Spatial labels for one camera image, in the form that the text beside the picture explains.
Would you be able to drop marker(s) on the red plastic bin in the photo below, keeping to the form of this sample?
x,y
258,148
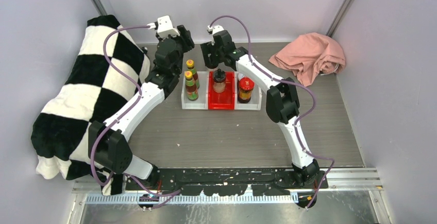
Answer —
x,y
225,100

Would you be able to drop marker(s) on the right white plastic bin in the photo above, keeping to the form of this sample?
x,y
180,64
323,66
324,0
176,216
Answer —
x,y
255,102

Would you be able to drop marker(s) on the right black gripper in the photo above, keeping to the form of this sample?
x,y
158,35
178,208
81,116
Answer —
x,y
207,48

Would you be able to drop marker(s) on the left white plastic bin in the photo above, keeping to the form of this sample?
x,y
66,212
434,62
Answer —
x,y
201,102

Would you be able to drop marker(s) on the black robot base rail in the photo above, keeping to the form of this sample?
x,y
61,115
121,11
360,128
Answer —
x,y
264,181

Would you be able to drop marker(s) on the white plastic bin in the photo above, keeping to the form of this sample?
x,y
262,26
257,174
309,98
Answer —
x,y
255,102
201,102

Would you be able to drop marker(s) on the black lid white seasoning jar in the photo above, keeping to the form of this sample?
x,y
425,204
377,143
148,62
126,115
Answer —
x,y
211,69

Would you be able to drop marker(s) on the yellow cap sauce bottle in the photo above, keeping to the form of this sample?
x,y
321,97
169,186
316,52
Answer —
x,y
192,69
190,85

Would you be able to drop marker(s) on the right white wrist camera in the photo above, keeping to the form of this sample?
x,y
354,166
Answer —
x,y
215,29

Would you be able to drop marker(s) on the grey lid seasoning jar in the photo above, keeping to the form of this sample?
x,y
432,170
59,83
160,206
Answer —
x,y
219,81

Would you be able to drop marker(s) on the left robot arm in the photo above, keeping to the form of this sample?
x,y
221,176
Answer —
x,y
108,141

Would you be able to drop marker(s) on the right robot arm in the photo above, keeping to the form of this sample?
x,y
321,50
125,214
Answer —
x,y
282,103

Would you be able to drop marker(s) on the red lid chili sauce jar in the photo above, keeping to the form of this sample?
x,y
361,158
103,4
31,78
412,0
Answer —
x,y
246,86

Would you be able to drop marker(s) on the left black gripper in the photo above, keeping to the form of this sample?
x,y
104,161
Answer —
x,y
184,38

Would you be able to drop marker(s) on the pink cloth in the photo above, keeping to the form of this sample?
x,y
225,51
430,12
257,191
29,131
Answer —
x,y
310,55

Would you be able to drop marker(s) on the black white checkered blanket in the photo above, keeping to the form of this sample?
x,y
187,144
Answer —
x,y
104,77

